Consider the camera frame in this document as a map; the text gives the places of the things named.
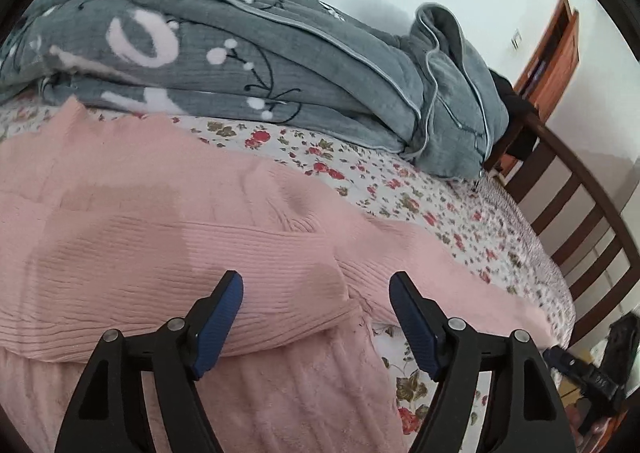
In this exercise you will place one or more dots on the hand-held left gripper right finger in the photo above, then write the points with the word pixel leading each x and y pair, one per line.
pixel 412 323

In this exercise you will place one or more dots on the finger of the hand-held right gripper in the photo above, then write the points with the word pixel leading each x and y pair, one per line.
pixel 557 358

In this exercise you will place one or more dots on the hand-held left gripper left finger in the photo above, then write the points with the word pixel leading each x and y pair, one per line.
pixel 220 318

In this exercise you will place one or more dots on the pink knitted sweater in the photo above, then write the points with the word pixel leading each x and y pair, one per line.
pixel 150 243

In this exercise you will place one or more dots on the black bag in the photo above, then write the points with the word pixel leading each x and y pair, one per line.
pixel 622 338

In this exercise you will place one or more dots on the floral bed sheet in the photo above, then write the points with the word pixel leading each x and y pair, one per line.
pixel 400 183

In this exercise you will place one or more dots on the dark cloth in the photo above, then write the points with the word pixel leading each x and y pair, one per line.
pixel 520 113

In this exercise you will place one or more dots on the grey patterned quilt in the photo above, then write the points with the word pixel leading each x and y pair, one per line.
pixel 250 33

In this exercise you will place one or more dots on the brown wooden door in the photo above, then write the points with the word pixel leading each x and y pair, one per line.
pixel 560 53

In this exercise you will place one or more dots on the dark wooden bed frame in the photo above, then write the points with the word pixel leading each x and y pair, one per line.
pixel 582 174

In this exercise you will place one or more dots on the white wall switch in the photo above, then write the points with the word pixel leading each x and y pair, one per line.
pixel 516 40

